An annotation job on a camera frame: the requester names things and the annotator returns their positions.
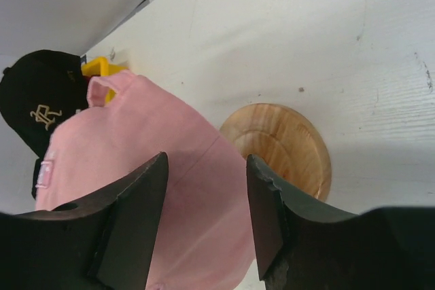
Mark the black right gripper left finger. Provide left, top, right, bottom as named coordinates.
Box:
left=1, top=152, right=169, bottom=289

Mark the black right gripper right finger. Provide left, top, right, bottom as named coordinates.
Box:
left=247, top=155, right=434, bottom=289

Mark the pink LA baseball cap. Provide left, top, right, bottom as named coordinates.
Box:
left=32, top=69, right=256, bottom=290

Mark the black cap gold logo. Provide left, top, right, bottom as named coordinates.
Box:
left=0, top=50, right=90, bottom=157

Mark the yellow plastic bin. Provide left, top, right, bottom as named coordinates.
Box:
left=82, top=57, right=135, bottom=108

